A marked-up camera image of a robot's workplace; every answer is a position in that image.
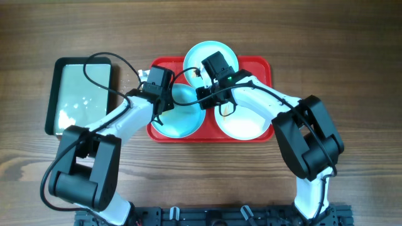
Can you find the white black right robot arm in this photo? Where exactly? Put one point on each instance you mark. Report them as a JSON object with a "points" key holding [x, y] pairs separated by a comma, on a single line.
{"points": [[309, 143]]}

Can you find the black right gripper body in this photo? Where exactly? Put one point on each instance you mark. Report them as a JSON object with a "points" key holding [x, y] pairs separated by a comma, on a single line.
{"points": [[210, 102]]}

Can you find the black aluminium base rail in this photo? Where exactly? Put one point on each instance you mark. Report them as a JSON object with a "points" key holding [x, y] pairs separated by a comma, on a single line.
{"points": [[268, 216]]}

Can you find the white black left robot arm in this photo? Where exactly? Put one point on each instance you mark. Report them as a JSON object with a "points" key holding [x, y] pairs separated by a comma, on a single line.
{"points": [[84, 172]]}

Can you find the black tray with soapy water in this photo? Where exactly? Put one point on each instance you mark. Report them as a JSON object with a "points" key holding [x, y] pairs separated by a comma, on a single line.
{"points": [[74, 100]]}

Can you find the light blue plate top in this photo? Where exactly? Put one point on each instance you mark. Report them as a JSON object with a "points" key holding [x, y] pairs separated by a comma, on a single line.
{"points": [[200, 52]]}

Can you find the red plastic tray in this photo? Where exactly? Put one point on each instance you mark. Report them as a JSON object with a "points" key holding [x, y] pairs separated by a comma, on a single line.
{"points": [[209, 132]]}

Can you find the white plate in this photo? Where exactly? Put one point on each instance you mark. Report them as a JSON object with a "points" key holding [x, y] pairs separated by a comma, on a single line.
{"points": [[240, 122]]}

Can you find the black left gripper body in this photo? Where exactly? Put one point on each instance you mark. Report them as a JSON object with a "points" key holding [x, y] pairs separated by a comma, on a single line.
{"points": [[166, 105]]}

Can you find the light blue plate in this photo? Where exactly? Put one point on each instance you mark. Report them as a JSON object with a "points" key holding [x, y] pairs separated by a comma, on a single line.
{"points": [[200, 52], [181, 121]]}

